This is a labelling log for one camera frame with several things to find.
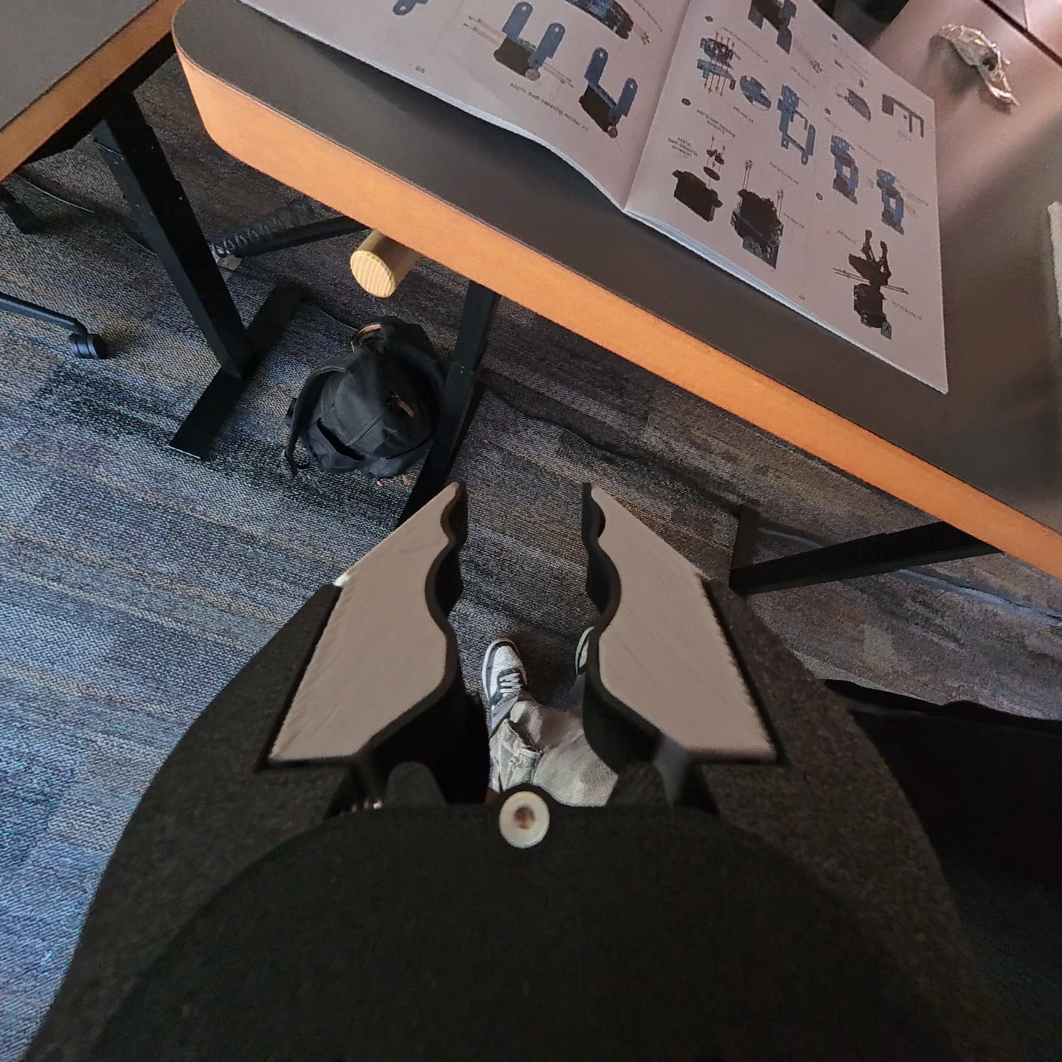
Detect person's grey trouser leg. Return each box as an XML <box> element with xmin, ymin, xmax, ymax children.
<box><xmin>490</xmin><ymin>701</ymin><xmax>619</xmax><ymax>806</ymax></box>

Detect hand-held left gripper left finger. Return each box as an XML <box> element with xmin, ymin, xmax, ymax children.
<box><xmin>267</xmin><ymin>483</ymin><xmax>467</xmax><ymax>764</ymax></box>

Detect printed instruction sheet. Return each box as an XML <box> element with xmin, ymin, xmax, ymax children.
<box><xmin>241</xmin><ymin>0</ymin><xmax>949</xmax><ymax>395</ymax></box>

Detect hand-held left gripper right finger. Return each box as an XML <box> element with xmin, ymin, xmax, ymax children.
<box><xmin>581</xmin><ymin>483</ymin><xmax>777</xmax><ymax>763</ymax></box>

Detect black coiled cable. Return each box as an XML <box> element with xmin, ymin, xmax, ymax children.
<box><xmin>211</xmin><ymin>207</ymin><xmax>366</xmax><ymax>270</ymax></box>

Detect black office chair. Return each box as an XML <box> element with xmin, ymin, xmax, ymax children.
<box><xmin>0</xmin><ymin>290</ymin><xmax>111</xmax><ymax>360</ymax></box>

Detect neighbouring grey desk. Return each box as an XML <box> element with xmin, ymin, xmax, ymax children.
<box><xmin>0</xmin><ymin>0</ymin><xmax>312</xmax><ymax>461</ymax></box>

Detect round wooden peg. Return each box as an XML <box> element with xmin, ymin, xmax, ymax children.
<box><xmin>348</xmin><ymin>228</ymin><xmax>421</xmax><ymax>298</ymax></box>

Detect black backpack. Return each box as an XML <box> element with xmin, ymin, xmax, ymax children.
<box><xmin>284</xmin><ymin>315</ymin><xmax>446</xmax><ymax>481</ymax></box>

